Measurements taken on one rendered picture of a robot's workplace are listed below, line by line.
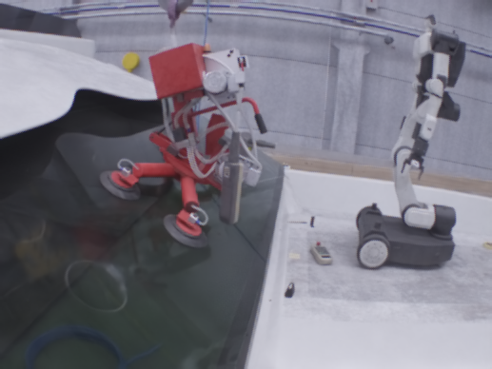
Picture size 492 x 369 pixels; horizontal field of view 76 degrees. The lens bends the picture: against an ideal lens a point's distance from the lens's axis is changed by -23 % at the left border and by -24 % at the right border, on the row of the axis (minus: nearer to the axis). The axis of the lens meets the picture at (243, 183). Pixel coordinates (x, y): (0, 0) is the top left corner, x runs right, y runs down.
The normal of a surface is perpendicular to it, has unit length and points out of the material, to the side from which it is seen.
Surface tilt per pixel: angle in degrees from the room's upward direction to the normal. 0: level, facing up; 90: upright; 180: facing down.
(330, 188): 90
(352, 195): 90
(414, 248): 90
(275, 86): 90
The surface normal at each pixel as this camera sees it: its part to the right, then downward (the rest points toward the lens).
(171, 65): -0.15, 0.26
